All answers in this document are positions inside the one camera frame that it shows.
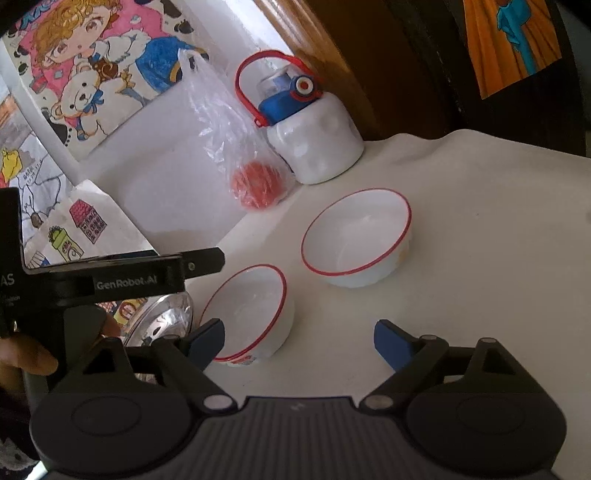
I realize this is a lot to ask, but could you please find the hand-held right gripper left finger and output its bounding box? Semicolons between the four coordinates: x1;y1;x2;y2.
69;318;237;413

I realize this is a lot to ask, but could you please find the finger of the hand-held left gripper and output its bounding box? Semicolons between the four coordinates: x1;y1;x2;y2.
185;248;226;280

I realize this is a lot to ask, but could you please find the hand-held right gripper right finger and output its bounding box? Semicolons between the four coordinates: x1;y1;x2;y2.
360;319;527;409

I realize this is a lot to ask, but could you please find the steel plate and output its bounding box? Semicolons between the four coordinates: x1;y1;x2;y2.
124;292;195;348

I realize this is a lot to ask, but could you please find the white bowl red rim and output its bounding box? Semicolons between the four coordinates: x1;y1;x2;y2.
198;264;295;366
301;188;413;288

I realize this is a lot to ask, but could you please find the person's left hand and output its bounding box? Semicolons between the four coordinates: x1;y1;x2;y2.
0;318;122;394

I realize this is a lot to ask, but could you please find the colourful houses drawing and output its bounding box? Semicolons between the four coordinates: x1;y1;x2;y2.
18;180;160;324

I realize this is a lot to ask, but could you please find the red ball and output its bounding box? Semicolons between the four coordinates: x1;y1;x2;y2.
231;161;281;210

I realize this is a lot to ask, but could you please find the white printed table mat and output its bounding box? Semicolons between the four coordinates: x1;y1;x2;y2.
187;129;591;462

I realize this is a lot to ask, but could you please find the seated figure fan drawing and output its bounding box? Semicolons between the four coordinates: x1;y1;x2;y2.
0;76;81;232

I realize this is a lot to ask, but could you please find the clear plastic bag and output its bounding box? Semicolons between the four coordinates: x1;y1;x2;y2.
178;48;294;213

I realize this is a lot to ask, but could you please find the white bottle blue lid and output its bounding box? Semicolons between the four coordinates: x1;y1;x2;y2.
235;50;365;185

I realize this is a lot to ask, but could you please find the cartoon child bear drawing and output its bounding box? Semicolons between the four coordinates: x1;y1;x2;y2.
2;0;211;162

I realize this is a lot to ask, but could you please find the dark door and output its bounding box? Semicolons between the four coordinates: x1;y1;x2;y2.
392;0;591;160

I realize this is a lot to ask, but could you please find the orange dress figure painting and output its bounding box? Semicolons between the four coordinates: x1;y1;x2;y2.
463;0;565;100

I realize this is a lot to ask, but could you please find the wooden door frame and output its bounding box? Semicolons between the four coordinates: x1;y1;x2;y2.
253;0;416;141

